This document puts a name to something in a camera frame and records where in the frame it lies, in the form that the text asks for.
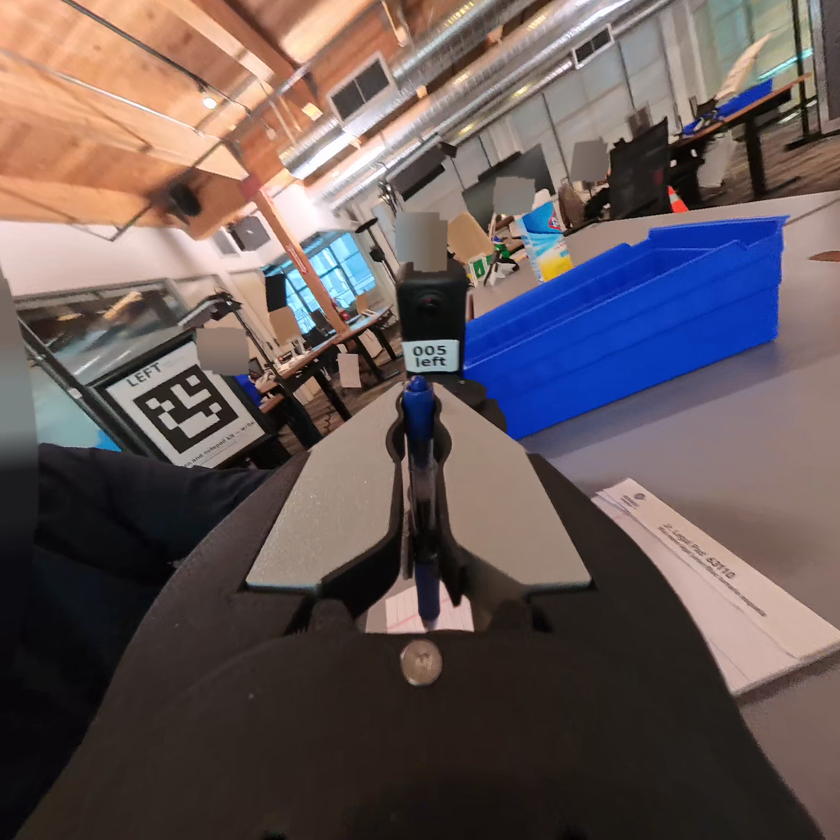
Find black office chair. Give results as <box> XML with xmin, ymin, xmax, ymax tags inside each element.
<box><xmin>609</xmin><ymin>118</ymin><xmax>672</xmax><ymax>221</ymax></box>

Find grey desk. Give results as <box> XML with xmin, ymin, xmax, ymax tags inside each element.
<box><xmin>469</xmin><ymin>189</ymin><xmax>840</xmax><ymax>840</ymax></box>

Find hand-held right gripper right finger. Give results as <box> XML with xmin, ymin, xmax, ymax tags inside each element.
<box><xmin>434</xmin><ymin>386</ymin><xmax>593</xmax><ymax>613</ymax></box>

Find beige cardboard box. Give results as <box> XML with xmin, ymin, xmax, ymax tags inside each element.
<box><xmin>446</xmin><ymin>213</ymin><xmax>496</xmax><ymax>283</ymax></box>

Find silver air duct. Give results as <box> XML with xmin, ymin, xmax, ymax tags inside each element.
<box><xmin>279</xmin><ymin>0</ymin><xmax>664</xmax><ymax>198</ymax></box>

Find small white air vent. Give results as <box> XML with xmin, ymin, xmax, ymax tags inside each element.
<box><xmin>572</xmin><ymin>25</ymin><xmax>614</xmax><ymax>67</ymax></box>

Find white blue wipes package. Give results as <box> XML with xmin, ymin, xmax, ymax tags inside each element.
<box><xmin>518</xmin><ymin>200</ymin><xmax>573</xmax><ymax>283</ymax></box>

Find wooden support post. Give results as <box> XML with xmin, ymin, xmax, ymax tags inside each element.
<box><xmin>252</xmin><ymin>187</ymin><xmax>349</xmax><ymax>329</ymax></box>

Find black white marker sign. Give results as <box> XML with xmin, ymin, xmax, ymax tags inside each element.
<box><xmin>97</xmin><ymin>341</ymin><xmax>268</xmax><ymax>470</ymax></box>

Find blue gel pen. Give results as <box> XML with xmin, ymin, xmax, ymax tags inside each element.
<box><xmin>400</xmin><ymin>376</ymin><xmax>448</xmax><ymax>624</ymax></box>

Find wooden topped background desk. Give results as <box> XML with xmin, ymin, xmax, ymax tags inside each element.
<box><xmin>259</xmin><ymin>315</ymin><xmax>401</xmax><ymax>447</ymax></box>

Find black ceiling box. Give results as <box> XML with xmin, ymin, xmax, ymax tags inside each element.
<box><xmin>228</xmin><ymin>217</ymin><xmax>271</xmax><ymax>252</ymax></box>

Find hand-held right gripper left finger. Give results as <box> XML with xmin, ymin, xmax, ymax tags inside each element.
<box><xmin>245</xmin><ymin>387</ymin><xmax>406</xmax><ymax>616</ymax></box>

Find blue plastic bin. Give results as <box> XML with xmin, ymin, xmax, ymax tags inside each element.
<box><xmin>462</xmin><ymin>215</ymin><xmax>786</xmax><ymax>442</ymax></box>

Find large white air vent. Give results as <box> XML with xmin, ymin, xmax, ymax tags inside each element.
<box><xmin>327</xmin><ymin>56</ymin><xmax>398</xmax><ymax>122</ymax></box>

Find person's dark jacket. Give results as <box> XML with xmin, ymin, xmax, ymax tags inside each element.
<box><xmin>0</xmin><ymin>545</ymin><xmax>191</xmax><ymax>834</ymax></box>

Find white lined legal pad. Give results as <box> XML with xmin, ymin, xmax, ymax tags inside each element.
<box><xmin>364</xmin><ymin>479</ymin><xmax>840</xmax><ymax>698</ymax></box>

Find black monitor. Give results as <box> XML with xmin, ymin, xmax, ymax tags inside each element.
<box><xmin>461</xmin><ymin>144</ymin><xmax>557</xmax><ymax>217</ymax></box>

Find person's left forearm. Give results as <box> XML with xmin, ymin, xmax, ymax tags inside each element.
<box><xmin>36</xmin><ymin>443</ymin><xmax>283</xmax><ymax>572</ymax></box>

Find white cardboard sheet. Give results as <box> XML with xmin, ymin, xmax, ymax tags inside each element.
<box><xmin>715</xmin><ymin>33</ymin><xmax>772</xmax><ymax>99</ymax></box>

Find black flat panel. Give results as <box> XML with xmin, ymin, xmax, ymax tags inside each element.
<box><xmin>392</xmin><ymin>146</ymin><xmax>448</xmax><ymax>201</ymax></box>

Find black legged background desk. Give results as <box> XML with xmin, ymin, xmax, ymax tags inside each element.
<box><xmin>672</xmin><ymin>72</ymin><xmax>815</xmax><ymax>198</ymax></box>

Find blue background bin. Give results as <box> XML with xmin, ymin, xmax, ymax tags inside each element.
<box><xmin>712</xmin><ymin>79</ymin><xmax>775</xmax><ymax>112</ymax></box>

